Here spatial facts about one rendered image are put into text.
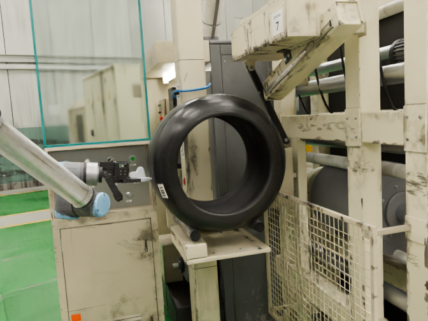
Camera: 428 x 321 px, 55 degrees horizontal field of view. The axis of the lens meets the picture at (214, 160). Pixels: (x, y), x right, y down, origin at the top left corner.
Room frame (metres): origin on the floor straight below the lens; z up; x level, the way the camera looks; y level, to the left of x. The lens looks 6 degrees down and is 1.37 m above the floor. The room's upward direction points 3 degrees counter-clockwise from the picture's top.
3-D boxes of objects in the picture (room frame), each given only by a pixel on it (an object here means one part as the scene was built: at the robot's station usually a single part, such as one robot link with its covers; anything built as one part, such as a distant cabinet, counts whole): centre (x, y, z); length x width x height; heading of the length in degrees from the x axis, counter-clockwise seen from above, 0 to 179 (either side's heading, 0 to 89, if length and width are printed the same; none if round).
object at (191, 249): (1.79, 0.14, 0.84); 0.36 x 0.09 x 0.06; 16
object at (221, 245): (1.82, 0.01, 0.80); 0.37 x 0.36 x 0.02; 106
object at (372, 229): (1.69, -0.37, 0.65); 0.90 x 0.02 x 0.70; 16
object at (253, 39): (1.78, -0.31, 1.71); 0.61 x 0.25 x 0.15; 16
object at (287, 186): (2.14, -0.30, 1.05); 0.20 x 0.15 x 0.30; 16
